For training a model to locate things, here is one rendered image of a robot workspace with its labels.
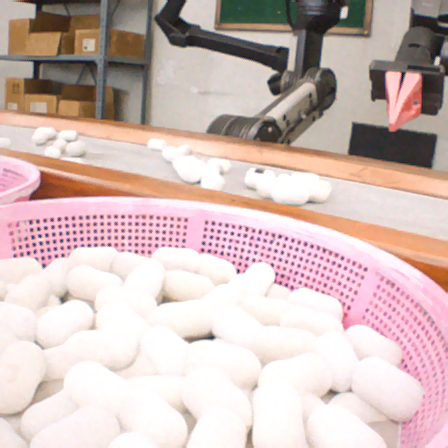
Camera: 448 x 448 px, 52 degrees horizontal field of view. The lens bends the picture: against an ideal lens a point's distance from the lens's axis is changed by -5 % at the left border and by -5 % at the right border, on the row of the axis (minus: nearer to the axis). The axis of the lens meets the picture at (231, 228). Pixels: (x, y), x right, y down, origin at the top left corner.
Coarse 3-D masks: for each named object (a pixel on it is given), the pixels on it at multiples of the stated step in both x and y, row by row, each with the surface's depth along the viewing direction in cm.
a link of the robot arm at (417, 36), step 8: (408, 32) 67; (416, 32) 66; (424, 32) 65; (432, 32) 66; (408, 40) 65; (416, 40) 64; (424, 40) 64; (432, 40) 65; (440, 40) 66; (432, 48) 64; (440, 48) 67; (432, 56) 64; (440, 56) 69; (440, 64) 65
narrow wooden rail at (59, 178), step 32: (32, 160) 46; (64, 160) 47; (32, 192) 43; (64, 192) 41; (96, 192) 39; (128, 192) 37; (160, 192) 37; (192, 192) 38; (224, 192) 39; (96, 224) 40; (128, 224) 38; (320, 224) 32; (352, 224) 33; (288, 256) 32; (416, 256) 27; (352, 288) 30
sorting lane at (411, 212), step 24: (24, 144) 73; (48, 144) 75; (96, 144) 79; (120, 144) 81; (120, 168) 59; (144, 168) 60; (168, 168) 62; (240, 168) 67; (264, 168) 69; (240, 192) 51; (336, 192) 56; (360, 192) 58; (384, 192) 60; (408, 192) 61; (360, 216) 46; (384, 216) 47; (408, 216) 48; (432, 216) 49
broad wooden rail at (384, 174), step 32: (32, 128) 94; (64, 128) 91; (96, 128) 87; (128, 128) 85; (160, 128) 89; (256, 160) 71; (288, 160) 70; (320, 160) 68; (352, 160) 68; (416, 192) 60
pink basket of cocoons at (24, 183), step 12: (0, 156) 44; (0, 168) 44; (12, 168) 43; (24, 168) 41; (36, 168) 39; (0, 180) 43; (12, 180) 42; (24, 180) 40; (36, 180) 35; (0, 192) 43; (12, 192) 31; (24, 192) 33; (0, 204) 30; (12, 240) 35
